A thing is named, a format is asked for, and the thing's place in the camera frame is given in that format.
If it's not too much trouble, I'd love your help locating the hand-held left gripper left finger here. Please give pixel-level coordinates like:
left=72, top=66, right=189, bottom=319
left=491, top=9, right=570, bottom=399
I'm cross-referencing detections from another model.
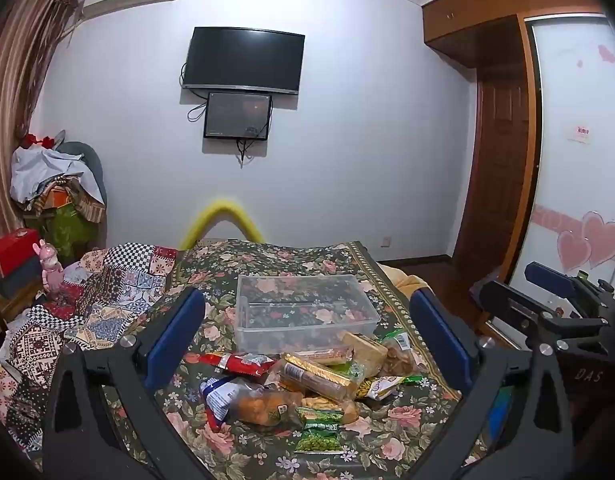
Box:
left=41, top=286, right=208, bottom=480

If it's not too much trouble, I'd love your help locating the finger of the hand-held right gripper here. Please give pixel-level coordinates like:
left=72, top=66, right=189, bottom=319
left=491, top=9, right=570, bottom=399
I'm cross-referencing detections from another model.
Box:
left=471, top=280, right=615, bottom=357
left=525, top=261, right=588, bottom=318

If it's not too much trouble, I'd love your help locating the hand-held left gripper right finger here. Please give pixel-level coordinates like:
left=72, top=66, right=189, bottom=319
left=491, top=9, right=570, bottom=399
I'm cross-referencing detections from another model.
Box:
left=410, top=287, right=574, bottom=480

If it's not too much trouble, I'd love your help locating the clear bag of nuts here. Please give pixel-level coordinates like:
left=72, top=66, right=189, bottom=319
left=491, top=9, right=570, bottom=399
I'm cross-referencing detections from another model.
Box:
left=381, top=329, right=419, bottom=377

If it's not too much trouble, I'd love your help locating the red snack packet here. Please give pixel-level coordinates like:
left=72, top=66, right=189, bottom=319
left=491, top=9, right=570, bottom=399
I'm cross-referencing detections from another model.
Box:
left=200, top=352, right=279, bottom=377

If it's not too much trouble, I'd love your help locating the cake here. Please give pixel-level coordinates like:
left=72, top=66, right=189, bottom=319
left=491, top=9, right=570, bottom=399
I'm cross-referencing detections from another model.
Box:
left=341, top=332, right=389, bottom=377

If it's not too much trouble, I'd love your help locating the orange fried snack bag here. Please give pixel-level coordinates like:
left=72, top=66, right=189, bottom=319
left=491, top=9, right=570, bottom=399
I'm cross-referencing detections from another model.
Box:
left=200, top=376, right=304, bottom=428

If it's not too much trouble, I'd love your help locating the clear plastic storage container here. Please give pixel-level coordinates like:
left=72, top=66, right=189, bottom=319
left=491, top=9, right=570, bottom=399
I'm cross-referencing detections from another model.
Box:
left=236, top=274, right=382, bottom=355

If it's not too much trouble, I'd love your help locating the long wafer roll pack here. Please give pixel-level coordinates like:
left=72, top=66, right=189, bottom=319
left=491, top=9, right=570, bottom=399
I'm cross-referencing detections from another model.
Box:
left=287, top=346, right=354, bottom=366

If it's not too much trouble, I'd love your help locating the gold biscuit pack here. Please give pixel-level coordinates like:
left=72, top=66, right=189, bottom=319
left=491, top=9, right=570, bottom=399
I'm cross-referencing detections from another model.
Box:
left=278, top=354, right=369, bottom=402

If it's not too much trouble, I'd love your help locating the clear cracker pack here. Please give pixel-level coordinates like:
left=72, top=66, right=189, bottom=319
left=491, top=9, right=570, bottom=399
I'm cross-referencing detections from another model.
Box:
left=301, top=396, right=361, bottom=425

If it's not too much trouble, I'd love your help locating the green pea packet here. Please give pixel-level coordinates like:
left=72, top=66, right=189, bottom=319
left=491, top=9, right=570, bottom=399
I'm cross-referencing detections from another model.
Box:
left=296, top=406, right=346, bottom=429
left=293, top=426, right=344, bottom=455

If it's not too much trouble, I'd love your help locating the yellow beige blanket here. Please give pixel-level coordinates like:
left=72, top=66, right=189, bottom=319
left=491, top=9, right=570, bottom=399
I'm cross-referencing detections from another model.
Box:
left=377, top=266, right=431, bottom=298

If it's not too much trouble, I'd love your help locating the patchwork quilt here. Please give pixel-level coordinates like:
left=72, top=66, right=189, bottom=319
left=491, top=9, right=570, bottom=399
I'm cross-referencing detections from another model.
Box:
left=0, top=242, right=180, bottom=461

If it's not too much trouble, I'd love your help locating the yellow foam tube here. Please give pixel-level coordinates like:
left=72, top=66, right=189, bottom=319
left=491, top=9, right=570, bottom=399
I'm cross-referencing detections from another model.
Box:
left=180, top=199, right=267, bottom=252

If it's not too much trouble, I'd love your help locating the brown wooden door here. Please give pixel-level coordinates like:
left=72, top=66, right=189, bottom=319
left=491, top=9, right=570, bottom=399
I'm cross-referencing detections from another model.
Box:
left=452, top=77, right=531, bottom=273

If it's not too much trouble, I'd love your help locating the white heart print sliding door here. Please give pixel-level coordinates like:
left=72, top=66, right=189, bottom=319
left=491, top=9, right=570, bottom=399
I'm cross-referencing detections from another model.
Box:
left=507, top=12, right=615, bottom=311

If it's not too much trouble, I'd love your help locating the pink toy figure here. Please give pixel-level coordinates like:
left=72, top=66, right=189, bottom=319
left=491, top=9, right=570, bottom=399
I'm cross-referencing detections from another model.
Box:
left=32, top=240, right=65, bottom=303

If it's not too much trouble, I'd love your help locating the green printed cloth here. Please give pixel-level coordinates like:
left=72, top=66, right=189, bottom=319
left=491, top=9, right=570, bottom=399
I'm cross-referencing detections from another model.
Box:
left=26, top=204, right=99, bottom=263

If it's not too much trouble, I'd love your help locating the white door sticker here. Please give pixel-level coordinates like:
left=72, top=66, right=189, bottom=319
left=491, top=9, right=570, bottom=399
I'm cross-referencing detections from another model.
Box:
left=563, top=124, right=594, bottom=145

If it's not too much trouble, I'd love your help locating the red box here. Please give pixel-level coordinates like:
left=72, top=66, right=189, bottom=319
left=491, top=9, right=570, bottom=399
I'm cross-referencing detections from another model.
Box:
left=0, top=228, right=42, bottom=278

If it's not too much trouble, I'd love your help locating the grey round cushion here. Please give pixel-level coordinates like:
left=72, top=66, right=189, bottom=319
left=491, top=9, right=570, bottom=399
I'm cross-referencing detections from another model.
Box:
left=57, top=141, right=108, bottom=206

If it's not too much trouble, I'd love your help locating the pile of clothes on chair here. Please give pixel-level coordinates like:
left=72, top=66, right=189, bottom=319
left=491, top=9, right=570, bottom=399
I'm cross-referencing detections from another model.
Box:
left=10, top=145, right=104, bottom=206

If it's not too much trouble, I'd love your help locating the small black monitor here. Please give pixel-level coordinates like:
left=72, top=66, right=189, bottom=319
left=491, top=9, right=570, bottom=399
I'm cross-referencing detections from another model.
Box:
left=203, top=91, right=273, bottom=141

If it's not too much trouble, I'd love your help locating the wooden overhead cabinet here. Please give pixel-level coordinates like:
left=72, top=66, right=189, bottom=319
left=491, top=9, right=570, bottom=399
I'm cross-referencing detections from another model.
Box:
left=420, top=0, right=605, bottom=68

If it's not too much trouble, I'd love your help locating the striped brown curtain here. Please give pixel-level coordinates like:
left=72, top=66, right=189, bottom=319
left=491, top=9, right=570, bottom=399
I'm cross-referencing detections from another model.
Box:
left=0, top=0, right=85, bottom=246

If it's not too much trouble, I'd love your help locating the black monitor cable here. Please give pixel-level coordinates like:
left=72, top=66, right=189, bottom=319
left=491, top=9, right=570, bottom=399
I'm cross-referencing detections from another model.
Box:
left=236, top=137, right=268, bottom=167

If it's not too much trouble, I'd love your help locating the wall mounted television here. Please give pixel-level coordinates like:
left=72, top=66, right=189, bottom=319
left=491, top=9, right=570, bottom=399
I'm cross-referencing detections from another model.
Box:
left=182, top=26, right=306, bottom=97

